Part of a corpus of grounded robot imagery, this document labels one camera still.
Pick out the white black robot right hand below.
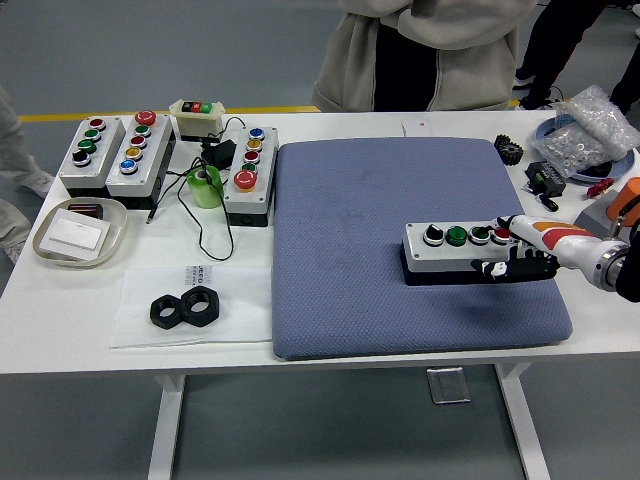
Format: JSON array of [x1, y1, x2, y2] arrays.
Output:
[[469, 214, 609, 285]]

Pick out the grey four-button box with selector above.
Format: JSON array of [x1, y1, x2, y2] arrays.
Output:
[[402, 219, 532, 288]]

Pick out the narrow grey five-button control box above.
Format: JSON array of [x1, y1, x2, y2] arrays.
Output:
[[222, 125, 280, 229]]

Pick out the wide grey five-button control box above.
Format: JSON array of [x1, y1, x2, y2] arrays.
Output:
[[104, 110, 176, 210]]

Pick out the grey four-button control box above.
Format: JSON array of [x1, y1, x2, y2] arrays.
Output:
[[58, 116, 126, 199]]

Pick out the grey block base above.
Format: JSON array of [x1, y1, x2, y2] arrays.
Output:
[[573, 192, 627, 244]]

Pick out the black electronic module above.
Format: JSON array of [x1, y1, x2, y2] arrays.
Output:
[[524, 160, 567, 197]]

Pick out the small red clip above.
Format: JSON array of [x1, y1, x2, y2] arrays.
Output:
[[587, 178, 615, 200]]

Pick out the orange cylinder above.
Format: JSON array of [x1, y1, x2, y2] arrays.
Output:
[[607, 177, 640, 227]]

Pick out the blue round plate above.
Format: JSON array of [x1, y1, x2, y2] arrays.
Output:
[[534, 115, 640, 184]]

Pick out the black gear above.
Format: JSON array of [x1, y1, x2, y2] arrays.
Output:
[[493, 133, 525, 167]]

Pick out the clear bag of washers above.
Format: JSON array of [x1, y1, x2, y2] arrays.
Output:
[[532, 85, 640, 177]]

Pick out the white table leg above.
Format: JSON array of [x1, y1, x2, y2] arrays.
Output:
[[494, 363, 551, 480], [147, 373, 187, 480]]

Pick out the person in dark trousers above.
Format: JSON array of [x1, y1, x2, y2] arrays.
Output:
[[513, 0, 640, 114]]

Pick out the blue-grey quilted mat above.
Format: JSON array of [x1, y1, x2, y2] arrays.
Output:
[[271, 137, 574, 360]]

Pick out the clear plastic bag sheet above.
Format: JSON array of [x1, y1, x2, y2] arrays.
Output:
[[108, 264, 274, 350]]

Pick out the black power adapter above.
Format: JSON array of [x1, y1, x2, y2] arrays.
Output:
[[198, 139, 237, 169]]

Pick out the large black hex nut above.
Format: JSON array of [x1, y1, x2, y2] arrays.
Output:
[[178, 284, 222, 327]]

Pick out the green tape roll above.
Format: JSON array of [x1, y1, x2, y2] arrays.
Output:
[[185, 164, 225, 210]]

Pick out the small black hex nut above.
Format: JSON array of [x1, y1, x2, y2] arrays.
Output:
[[148, 293, 187, 330]]

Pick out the white oval tray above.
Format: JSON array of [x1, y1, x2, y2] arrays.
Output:
[[32, 197, 130, 270]]

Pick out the dark brown small block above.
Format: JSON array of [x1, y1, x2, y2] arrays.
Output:
[[66, 201, 105, 220]]

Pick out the person in light trousers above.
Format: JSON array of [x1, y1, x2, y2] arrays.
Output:
[[0, 84, 56, 264]]

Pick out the metal bracket under table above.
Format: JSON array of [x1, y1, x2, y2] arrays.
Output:
[[426, 366, 472, 405]]

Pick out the thin black cable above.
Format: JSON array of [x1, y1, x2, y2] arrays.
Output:
[[145, 115, 246, 262]]

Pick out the cream three-button switch box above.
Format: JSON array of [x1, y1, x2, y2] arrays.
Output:
[[168, 98, 227, 144]]

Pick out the white wall switch plate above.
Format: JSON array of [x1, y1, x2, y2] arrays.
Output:
[[40, 207, 112, 261]]

